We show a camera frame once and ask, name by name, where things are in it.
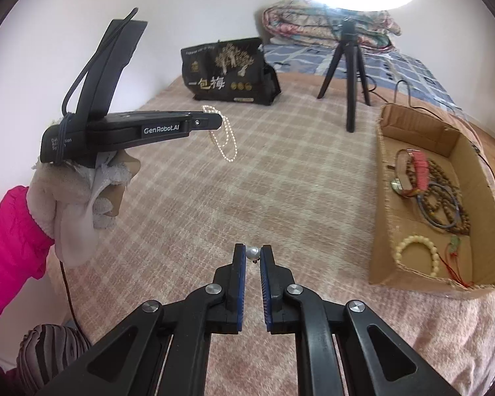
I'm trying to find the white pearl necklace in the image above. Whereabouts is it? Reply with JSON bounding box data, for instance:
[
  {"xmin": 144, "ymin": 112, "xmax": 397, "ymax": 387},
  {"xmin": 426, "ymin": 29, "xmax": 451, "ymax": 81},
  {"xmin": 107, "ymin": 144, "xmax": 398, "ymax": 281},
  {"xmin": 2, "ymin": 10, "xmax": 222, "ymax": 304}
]
[{"xmin": 202, "ymin": 105, "xmax": 238, "ymax": 163}]

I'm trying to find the cream bead bracelet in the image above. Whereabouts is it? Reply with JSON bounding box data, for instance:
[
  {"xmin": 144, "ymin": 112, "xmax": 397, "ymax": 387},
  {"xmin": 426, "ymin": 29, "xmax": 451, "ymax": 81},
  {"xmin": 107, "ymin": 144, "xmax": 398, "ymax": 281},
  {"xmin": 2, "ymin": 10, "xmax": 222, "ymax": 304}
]
[{"xmin": 394, "ymin": 234, "xmax": 443, "ymax": 276}]

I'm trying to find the white pearl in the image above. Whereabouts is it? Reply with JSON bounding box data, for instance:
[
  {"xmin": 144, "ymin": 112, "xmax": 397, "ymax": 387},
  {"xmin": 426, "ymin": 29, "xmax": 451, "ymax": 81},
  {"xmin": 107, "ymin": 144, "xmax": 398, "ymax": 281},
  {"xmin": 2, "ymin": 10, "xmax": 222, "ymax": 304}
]
[{"xmin": 246, "ymin": 247, "xmax": 261, "ymax": 263}]

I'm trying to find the green jade pendant red cord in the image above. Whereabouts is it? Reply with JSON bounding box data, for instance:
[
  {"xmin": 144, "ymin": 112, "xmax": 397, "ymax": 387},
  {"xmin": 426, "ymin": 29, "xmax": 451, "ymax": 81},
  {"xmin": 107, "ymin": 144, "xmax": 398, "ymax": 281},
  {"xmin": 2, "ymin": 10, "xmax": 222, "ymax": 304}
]
[{"xmin": 441, "ymin": 234, "xmax": 476, "ymax": 287}]

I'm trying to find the brown wooden bead necklace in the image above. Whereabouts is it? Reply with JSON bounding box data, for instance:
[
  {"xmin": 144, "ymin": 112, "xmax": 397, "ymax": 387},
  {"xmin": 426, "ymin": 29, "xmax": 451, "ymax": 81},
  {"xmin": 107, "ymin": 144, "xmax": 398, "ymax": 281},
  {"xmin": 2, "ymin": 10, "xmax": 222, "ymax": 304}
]
[{"xmin": 414, "ymin": 160, "xmax": 471, "ymax": 236}]

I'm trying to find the red strap wristwatch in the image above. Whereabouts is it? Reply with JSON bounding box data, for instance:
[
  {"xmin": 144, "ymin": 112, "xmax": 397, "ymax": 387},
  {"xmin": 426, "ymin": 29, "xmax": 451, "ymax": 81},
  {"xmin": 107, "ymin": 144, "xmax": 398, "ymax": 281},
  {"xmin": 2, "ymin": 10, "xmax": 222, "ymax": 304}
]
[{"xmin": 386, "ymin": 148, "xmax": 430, "ymax": 198}]

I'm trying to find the blue wire bangle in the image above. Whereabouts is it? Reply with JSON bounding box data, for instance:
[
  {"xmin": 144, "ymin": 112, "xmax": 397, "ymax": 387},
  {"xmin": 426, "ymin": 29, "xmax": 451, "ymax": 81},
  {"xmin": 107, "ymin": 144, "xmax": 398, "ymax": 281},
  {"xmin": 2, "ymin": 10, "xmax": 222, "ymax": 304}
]
[{"xmin": 417, "ymin": 182, "xmax": 464, "ymax": 233}]

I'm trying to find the white gloved left hand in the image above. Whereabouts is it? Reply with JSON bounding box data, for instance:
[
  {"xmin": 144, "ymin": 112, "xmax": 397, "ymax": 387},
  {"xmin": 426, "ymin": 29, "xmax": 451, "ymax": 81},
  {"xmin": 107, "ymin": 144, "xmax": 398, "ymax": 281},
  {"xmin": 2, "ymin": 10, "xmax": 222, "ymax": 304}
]
[{"xmin": 26, "ymin": 150, "xmax": 141, "ymax": 267}]

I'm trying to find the black plum snack bag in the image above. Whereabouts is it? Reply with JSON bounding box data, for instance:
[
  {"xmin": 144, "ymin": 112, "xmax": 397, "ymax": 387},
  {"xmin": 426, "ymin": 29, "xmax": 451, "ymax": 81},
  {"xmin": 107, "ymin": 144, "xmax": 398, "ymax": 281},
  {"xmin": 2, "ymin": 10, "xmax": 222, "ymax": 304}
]
[{"xmin": 181, "ymin": 38, "xmax": 281, "ymax": 106}]

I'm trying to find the striped knit slipper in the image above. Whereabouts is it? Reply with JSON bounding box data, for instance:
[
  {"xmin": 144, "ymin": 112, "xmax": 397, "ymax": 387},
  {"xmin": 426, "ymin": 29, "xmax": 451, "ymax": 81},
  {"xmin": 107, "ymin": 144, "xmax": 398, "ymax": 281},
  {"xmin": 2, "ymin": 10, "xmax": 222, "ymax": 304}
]
[{"xmin": 16, "ymin": 324, "xmax": 92, "ymax": 395}]

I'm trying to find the folded floral quilt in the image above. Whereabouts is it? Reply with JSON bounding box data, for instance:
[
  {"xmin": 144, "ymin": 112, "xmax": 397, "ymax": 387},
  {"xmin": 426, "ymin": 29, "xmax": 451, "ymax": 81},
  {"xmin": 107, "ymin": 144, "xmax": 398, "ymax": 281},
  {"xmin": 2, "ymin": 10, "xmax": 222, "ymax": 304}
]
[{"xmin": 262, "ymin": 0, "xmax": 401, "ymax": 53}]

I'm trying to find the brown cardboard box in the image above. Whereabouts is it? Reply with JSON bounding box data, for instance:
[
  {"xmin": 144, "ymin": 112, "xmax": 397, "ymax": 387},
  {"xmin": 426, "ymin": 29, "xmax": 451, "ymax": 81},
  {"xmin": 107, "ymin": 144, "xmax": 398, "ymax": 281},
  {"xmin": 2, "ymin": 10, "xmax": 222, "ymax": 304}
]
[{"xmin": 368, "ymin": 104, "xmax": 495, "ymax": 299}]

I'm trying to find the black tripod stand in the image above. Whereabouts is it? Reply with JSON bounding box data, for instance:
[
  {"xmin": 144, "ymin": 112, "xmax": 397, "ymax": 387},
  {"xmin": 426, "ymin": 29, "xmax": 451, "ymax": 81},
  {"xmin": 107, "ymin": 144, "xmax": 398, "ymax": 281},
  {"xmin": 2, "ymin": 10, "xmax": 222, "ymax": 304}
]
[{"xmin": 317, "ymin": 19, "xmax": 371, "ymax": 133}]

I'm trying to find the blue patterned bed sheet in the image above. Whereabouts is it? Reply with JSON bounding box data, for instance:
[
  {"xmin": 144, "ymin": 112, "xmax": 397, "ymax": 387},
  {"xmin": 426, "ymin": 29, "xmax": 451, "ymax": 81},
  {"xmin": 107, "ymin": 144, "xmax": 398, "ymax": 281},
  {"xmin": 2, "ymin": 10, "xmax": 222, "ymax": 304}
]
[{"xmin": 265, "ymin": 44, "xmax": 466, "ymax": 119}]

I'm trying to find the black power cable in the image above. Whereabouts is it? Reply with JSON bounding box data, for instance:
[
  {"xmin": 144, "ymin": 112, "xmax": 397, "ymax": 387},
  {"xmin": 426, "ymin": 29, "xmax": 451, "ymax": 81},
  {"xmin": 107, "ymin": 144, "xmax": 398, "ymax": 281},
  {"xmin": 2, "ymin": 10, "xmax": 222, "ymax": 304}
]
[{"xmin": 365, "ymin": 75, "xmax": 495, "ymax": 182}]

